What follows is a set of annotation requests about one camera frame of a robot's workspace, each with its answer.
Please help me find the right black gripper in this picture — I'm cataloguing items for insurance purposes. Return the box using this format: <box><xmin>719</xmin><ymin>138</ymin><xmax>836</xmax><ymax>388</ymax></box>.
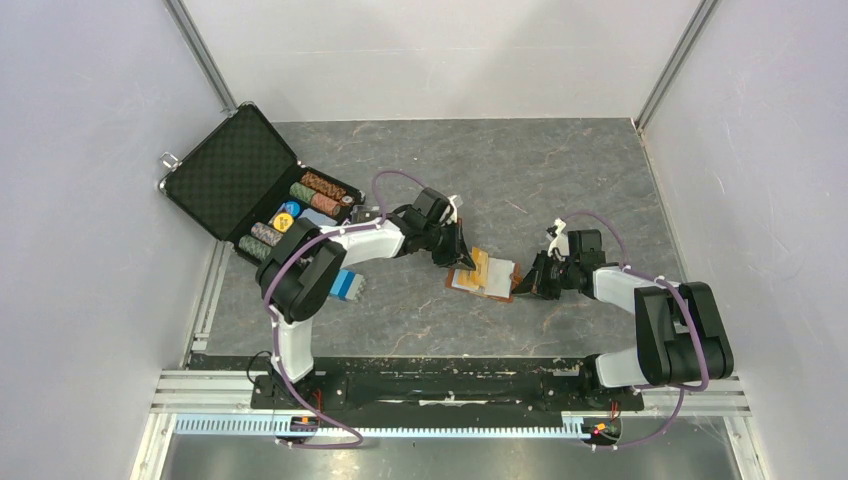
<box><xmin>512</xmin><ymin>250</ymin><xmax>579</xmax><ymax>301</ymax></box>

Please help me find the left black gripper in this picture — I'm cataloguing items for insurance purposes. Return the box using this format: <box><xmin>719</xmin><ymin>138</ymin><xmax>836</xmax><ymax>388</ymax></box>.
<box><xmin>421</xmin><ymin>218</ymin><xmax>475</xmax><ymax>272</ymax></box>

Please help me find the orange credit card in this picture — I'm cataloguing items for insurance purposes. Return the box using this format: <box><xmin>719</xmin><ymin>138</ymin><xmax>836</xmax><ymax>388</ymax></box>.
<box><xmin>451</xmin><ymin>269</ymin><xmax>479</xmax><ymax>292</ymax></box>
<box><xmin>471</xmin><ymin>247</ymin><xmax>490</xmax><ymax>291</ymax></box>

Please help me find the brown leather card holder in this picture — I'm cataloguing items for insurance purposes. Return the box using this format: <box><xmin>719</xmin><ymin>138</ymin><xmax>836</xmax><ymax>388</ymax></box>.
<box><xmin>445</xmin><ymin>247</ymin><xmax>522</xmax><ymax>303</ymax></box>

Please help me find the clear box with dark cards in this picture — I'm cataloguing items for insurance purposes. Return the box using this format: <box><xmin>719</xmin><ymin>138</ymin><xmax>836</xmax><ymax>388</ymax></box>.
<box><xmin>350</xmin><ymin>205</ymin><xmax>382</xmax><ymax>224</ymax></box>

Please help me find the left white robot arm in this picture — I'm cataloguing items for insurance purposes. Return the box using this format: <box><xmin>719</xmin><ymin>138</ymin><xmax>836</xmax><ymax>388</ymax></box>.
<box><xmin>255</xmin><ymin>187</ymin><xmax>476</xmax><ymax>408</ymax></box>

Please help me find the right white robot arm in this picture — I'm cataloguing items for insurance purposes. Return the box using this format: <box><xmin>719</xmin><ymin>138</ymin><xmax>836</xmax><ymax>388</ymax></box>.
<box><xmin>512</xmin><ymin>229</ymin><xmax>734</xmax><ymax>408</ymax></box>

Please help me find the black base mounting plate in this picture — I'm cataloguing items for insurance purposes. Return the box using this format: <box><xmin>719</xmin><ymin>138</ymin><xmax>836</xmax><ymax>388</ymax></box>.
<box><xmin>247</xmin><ymin>357</ymin><xmax>644</xmax><ymax>413</ymax></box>

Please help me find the black aluminium poker chip case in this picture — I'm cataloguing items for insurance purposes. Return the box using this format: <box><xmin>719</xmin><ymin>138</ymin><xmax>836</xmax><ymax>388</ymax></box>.
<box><xmin>159</xmin><ymin>102</ymin><xmax>365</xmax><ymax>266</ymax></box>

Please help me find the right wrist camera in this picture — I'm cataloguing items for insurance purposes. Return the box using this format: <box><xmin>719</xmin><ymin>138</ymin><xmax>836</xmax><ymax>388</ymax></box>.
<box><xmin>546</xmin><ymin>218</ymin><xmax>570</xmax><ymax>260</ymax></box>

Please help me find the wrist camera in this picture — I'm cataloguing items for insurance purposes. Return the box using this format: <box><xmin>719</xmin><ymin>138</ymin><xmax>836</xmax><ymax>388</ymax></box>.
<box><xmin>546</xmin><ymin>218</ymin><xmax>570</xmax><ymax>260</ymax></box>
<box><xmin>448</xmin><ymin>195</ymin><xmax>463</xmax><ymax>211</ymax></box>

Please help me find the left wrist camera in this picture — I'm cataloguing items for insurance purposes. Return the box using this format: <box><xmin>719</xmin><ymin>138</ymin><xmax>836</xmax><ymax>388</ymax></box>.
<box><xmin>448</xmin><ymin>195</ymin><xmax>463</xmax><ymax>211</ymax></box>

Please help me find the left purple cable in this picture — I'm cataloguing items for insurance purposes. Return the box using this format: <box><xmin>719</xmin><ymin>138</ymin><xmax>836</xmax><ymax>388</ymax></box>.
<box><xmin>262</xmin><ymin>170</ymin><xmax>429</xmax><ymax>450</ymax></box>

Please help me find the purple cable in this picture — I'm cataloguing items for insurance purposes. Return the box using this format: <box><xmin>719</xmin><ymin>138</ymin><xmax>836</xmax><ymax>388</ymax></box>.
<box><xmin>262</xmin><ymin>170</ymin><xmax>429</xmax><ymax>450</ymax></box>
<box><xmin>561</xmin><ymin>211</ymin><xmax>711</xmax><ymax>452</ymax></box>

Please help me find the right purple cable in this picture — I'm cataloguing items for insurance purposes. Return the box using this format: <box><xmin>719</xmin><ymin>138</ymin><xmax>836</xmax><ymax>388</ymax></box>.
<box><xmin>561</xmin><ymin>211</ymin><xmax>711</xmax><ymax>452</ymax></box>

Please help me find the white slotted cable duct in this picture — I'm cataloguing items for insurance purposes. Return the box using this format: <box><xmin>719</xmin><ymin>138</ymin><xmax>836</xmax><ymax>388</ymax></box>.
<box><xmin>173</xmin><ymin>413</ymin><xmax>602</xmax><ymax>440</ymax></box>

